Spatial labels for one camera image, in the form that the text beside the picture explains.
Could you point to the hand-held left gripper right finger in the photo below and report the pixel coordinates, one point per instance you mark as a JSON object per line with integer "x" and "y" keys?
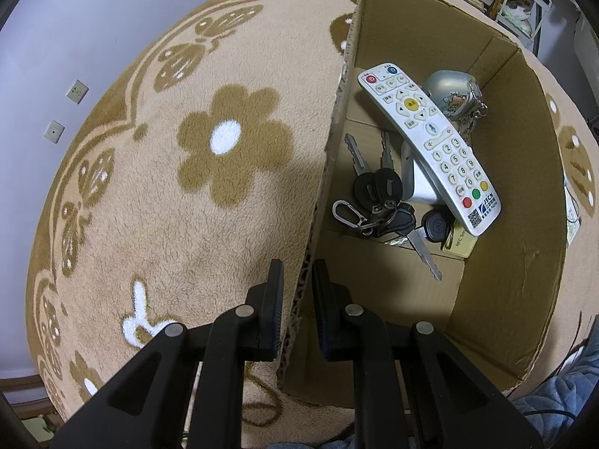
{"x": 324, "y": 318}

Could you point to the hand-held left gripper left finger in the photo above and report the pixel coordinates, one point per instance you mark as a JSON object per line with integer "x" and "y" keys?
{"x": 276, "y": 313}

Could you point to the bunch of keys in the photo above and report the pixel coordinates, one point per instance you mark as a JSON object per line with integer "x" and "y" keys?
{"x": 383, "y": 187}

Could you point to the gold tag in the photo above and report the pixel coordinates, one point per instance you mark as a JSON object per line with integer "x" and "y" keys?
{"x": 461, "y": 245}

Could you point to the white rectangular plastic box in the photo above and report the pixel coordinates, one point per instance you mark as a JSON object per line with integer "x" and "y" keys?
{"x": 416, "y": 182}

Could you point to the printed cardboard box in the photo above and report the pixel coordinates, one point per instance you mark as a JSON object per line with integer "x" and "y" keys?
{"x": 514, "y": 266}

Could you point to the white remote control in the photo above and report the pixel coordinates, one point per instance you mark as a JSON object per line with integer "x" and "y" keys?
{"x": 435, "y": 135}

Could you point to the tan printed blanket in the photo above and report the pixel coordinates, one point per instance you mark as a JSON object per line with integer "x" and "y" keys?
{"x": 164, "y": 220}

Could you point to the person's blue trousers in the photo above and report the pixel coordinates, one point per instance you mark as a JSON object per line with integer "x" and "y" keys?
{"x": 561, "y": 393}

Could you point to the white labelled packet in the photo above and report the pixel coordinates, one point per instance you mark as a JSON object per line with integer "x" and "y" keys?
{"x": 572, "y": 217}

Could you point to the white wall socket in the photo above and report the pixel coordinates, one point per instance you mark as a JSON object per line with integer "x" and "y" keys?
{"x": 77, "y": 91}
{"x": 54, "y": 132}

